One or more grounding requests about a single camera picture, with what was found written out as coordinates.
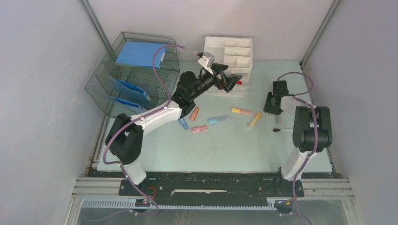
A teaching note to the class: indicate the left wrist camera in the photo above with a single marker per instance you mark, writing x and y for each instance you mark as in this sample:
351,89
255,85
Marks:
206,60

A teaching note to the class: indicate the blue transparent correction tape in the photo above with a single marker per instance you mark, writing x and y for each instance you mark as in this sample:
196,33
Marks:
184,124

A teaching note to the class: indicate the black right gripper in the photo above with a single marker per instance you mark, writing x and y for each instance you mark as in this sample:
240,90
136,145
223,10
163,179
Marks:
267,108

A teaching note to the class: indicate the pink correction tape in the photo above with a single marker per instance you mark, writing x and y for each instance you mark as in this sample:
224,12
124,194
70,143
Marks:
199,129

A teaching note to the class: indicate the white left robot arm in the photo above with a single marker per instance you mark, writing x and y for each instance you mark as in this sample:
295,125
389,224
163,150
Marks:
125,138

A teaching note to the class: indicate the light blue highlighter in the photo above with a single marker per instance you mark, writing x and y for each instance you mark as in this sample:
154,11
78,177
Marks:
218,119

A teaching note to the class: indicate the green wire mesh rack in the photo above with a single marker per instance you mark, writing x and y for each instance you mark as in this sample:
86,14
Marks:
156,86

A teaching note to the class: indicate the white plastic drawer organizer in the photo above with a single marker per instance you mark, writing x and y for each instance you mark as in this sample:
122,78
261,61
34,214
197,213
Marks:
235,52

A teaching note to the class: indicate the yellow pink highlighter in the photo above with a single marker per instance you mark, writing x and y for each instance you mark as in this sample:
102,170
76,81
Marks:
241,111

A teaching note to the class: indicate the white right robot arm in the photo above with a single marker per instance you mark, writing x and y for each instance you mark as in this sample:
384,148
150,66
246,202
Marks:
311,132

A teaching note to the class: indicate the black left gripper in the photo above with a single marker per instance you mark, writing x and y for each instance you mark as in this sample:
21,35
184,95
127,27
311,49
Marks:
230,79

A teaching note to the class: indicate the pale yellow highlighter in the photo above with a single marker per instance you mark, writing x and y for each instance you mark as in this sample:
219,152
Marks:
255,120

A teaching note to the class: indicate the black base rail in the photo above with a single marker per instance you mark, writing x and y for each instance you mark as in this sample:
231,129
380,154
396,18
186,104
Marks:
210,190

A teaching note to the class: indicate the orange grey highlighter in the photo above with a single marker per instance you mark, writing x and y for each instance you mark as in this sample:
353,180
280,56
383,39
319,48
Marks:
278,120

